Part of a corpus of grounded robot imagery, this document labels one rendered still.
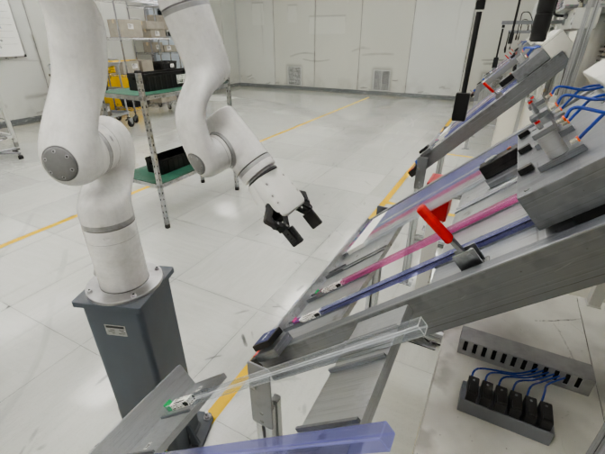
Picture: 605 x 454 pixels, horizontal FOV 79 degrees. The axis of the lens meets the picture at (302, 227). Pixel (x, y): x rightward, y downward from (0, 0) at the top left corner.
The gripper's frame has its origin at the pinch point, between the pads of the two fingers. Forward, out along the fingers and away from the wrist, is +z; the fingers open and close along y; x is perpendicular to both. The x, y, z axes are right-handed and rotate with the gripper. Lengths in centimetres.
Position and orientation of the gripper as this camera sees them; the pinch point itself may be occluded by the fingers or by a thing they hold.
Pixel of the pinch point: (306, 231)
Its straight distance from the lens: 80.2
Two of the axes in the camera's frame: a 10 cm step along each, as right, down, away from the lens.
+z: 6.2, 7.8, 0.4
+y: -4.6, 4.1, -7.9
